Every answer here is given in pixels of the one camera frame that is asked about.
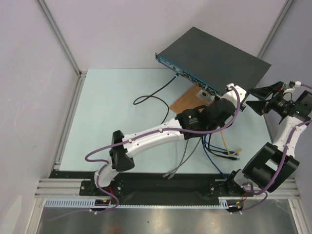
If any black ethernet cable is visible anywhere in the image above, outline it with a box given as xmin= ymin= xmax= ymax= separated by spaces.
xmin=202 ymin=134 xmax=230 ymax=157
xmin=204 ymin=134 xmax=241 ymax=161

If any blue ethernet cable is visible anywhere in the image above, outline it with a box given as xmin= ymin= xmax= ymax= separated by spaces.
xmin=207 ymin=134 xmax=241 ymax=156
xmin=202 ymin=134 xmax=226 ymax=176

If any grey ethernet cable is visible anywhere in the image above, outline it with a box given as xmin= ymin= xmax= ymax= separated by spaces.
xmin=163 ymin=140 xmax=192 ymax=179
xmin=161 ymin=137 xmax=203 ymax=177

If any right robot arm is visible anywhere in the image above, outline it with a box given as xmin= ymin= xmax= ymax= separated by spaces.
xmin=224 ymin=81 xmax=312 ymax=196

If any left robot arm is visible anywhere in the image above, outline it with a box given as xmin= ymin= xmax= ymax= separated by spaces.
xmin=85 ymin=98 xmax=240 ymax=195

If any wooden base board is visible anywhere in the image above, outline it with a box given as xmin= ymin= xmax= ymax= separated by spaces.
xmin=169 ymin=85 xmax=210 ymax=114

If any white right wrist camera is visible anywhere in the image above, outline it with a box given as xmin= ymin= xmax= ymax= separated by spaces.
xmin=283 ymin=81 xmax=301 ymax=94

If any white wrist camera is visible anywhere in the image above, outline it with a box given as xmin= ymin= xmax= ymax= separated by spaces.
xmin=283 ymin=81 xmax=301 ymax=94
xmin=221 ymin=83 xmax=247 ymax=108

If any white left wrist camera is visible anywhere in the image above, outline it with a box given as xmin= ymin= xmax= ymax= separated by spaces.
xmin=221 ymin=83 xmax=247 ymax=108

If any yellow ethernet cable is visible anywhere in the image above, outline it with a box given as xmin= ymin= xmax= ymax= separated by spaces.
xmin=220 ymin=131 xmax=242 ymax=156

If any blue ethernet cable plugged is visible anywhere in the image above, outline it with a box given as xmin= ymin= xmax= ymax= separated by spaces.
xmin=207 ymin=134 xmax=241 ymax=156

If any metal switch stand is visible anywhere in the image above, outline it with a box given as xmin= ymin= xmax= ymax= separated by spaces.
xmin=196 ymin=90 xmax=215 ymax=104

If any black ethernet cable plugged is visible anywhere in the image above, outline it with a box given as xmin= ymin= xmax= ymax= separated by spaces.
xmin=204 ymin=134 xmax=241 ymax=161

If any blue-faced black network switch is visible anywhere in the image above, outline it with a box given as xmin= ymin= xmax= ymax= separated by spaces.
xmin=156 ymin=27 xmax=271 ymax=99

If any right aluminium frame post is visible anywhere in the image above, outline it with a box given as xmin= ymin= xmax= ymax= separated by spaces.
xmin=257 ymin=0 xmax=295 ymax=59

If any aluminium frame post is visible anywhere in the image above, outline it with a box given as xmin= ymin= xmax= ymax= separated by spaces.
xmin=257 ymin=0 xmax=295 ymax=59
xmin=36 ymin=0 xmax=87 ymax=78

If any white slotted cable duct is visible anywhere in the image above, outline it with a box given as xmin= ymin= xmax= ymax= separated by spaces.
xmin=45 ymin=198 xmax=241 ymax=209

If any grey ethernet cable plugged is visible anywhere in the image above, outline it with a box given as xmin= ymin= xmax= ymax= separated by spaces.
xmin=161 ymin=137 xmax=203 ymax=177

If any black cable teal plug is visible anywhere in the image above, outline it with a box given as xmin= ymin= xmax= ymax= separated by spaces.
xmin=133 ymin=74 xmax=181 ymax=125

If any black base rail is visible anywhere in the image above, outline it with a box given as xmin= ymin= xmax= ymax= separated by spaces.
xmin=49 ymin=171 xmax=246 ymax=206

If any left aluminium frame post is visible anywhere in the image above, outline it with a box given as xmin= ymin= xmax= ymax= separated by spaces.
xmin=36 ymin=0 xmax=87 ymax=78

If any aluminium front frame rail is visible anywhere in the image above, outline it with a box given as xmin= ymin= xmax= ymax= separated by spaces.
xmin=35 ymin=178 xmax=301 ymax=199

